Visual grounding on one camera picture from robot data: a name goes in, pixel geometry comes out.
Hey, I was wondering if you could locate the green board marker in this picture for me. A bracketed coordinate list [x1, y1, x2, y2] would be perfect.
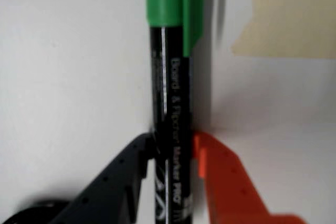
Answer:
[144, 0, 205, 224]

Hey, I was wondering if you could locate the dark navy gripper finger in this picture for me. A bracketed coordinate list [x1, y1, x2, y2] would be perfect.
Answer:
[48, 132, 156, 224]

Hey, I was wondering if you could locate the long beige masking tape strip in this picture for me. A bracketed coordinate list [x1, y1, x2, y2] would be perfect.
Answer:
[230, 0, 336, 58]

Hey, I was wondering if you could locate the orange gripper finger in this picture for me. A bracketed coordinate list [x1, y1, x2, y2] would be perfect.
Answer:
[192, 131, 310, 224]

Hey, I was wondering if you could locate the black braided USB cable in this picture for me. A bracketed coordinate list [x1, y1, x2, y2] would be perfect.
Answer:
[0, 198, 72, 224]

